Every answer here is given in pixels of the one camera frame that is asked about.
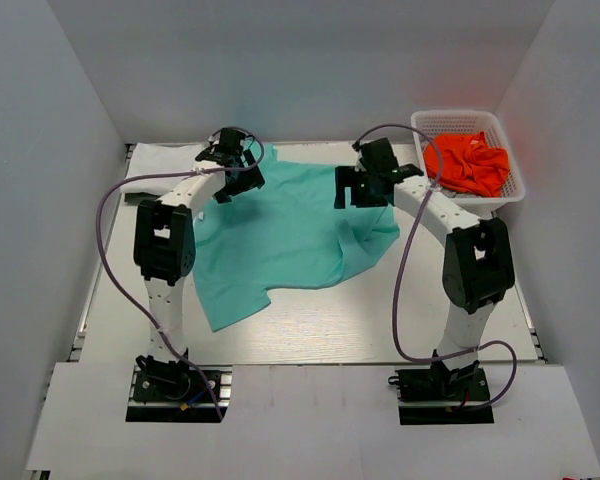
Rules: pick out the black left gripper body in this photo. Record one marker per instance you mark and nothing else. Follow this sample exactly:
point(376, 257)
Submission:
point(239, 161)

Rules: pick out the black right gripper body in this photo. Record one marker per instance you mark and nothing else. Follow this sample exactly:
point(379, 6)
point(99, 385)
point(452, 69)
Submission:
point(368, 177)

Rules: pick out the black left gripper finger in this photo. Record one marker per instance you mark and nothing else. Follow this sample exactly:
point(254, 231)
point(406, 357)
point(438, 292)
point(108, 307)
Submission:
point(229, 191)
point(252, 177)

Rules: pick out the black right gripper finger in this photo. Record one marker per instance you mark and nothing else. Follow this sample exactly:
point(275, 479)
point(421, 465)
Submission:
point(372, 198)
point(347, 182)

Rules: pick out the teal t shirt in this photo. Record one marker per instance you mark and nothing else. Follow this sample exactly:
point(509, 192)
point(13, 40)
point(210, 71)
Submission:
point(285, 235)

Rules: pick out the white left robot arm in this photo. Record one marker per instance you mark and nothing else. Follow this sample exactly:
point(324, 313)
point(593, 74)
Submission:
point(164, 243)

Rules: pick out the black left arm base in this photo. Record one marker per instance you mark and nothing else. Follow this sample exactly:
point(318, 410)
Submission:
point(175, 393)

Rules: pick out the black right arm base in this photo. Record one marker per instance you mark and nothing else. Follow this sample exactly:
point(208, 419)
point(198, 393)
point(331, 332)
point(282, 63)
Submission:
point(435, 396)

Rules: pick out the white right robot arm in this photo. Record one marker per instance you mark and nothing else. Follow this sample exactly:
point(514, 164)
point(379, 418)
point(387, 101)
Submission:
point(477, 268)

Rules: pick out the grey t shirt in basket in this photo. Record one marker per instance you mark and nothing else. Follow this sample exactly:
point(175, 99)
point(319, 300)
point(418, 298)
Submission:
point(456, 194)

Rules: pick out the folded white t shirt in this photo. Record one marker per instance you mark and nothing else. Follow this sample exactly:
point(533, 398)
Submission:
point(156, 159)

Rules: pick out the orange t shirt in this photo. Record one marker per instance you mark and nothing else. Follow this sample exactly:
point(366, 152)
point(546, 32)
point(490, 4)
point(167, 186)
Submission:
point(469, 164)

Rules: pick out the folded dark green t shirt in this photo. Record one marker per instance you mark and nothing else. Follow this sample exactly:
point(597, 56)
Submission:
point(134, 198)

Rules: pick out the white plastic basket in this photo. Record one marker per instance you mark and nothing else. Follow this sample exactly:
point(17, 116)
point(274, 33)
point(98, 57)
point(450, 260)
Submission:
point(431, 123)

